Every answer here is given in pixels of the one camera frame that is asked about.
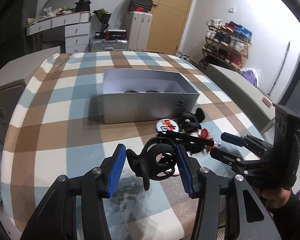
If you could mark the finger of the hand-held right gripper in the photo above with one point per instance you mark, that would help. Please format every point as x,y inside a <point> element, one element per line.
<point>223,156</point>
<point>231,139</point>

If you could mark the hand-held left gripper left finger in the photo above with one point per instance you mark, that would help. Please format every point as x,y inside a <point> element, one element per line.
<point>116,170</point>

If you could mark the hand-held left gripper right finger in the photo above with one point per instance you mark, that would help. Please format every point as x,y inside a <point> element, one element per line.
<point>183,170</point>

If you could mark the red and white hair accessory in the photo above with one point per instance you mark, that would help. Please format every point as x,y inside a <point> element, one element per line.
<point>175,172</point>

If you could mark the red flower hair clip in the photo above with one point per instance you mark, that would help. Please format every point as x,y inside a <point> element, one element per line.
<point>204,133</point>
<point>210,147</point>

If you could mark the black hair accessory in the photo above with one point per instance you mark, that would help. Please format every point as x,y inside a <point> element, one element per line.
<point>196,150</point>

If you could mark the black claw hair clip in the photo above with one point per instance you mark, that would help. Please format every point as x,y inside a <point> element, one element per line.
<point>140,165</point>
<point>190,122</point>

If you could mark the long black hair barrette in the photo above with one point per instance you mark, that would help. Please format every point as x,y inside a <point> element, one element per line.
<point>187,138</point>

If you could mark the round white red badge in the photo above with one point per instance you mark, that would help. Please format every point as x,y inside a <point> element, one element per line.
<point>162,125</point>

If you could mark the silver rectangular box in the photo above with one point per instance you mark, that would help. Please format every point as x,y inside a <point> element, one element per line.
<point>140,107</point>

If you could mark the person's right forearm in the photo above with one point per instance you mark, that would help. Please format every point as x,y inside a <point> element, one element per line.
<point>297,210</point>

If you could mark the person's right hand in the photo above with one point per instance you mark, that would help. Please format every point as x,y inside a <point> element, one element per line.
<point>275,197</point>

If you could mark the small pink object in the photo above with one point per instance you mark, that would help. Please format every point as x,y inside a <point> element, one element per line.
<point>266,102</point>

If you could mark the grey cabinet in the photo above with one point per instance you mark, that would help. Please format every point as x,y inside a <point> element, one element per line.
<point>240,90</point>

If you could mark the purple bag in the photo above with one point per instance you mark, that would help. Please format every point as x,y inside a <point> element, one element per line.
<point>248,76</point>

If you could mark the long thin pole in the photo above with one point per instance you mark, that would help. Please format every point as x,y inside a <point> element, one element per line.
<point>281,65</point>

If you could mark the black toothed hair clip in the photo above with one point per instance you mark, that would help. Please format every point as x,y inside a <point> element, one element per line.
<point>131,91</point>
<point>153,91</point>

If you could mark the wooden shoe rack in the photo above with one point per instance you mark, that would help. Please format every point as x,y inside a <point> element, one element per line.
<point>245,52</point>

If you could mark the slippers by door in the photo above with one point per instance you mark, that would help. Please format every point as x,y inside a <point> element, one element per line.
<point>186,56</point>

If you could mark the collection of sneakers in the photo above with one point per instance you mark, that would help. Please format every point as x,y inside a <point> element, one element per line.
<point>227,40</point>

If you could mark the silver ribbed suitcase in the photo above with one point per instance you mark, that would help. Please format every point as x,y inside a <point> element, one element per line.
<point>107,46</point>

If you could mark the wooden door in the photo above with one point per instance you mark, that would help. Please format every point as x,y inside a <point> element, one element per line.
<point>172,22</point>

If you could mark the small black box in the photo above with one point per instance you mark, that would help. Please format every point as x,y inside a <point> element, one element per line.
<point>99,35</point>

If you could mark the grey box lid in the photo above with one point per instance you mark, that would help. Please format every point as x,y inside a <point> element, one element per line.
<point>7,85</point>

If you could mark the white tall suitcase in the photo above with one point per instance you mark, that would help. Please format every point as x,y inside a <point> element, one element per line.
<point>138,30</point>

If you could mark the white desk with drawers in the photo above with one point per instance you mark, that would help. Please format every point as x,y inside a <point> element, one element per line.
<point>76,30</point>

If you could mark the green black bag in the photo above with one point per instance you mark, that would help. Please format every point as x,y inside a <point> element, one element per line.
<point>102,15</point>

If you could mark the dark grey shoebox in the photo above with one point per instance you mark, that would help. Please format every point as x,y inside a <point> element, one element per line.
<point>140,1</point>

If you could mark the pile of desk clutter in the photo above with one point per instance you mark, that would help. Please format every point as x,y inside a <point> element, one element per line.
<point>52,12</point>

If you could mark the black package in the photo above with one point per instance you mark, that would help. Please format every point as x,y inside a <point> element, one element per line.
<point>83,2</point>

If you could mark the arched vanity mirror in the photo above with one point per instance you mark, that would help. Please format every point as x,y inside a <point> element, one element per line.
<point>62,1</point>

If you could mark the white light switch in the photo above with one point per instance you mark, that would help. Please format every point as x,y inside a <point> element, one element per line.
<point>232,9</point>

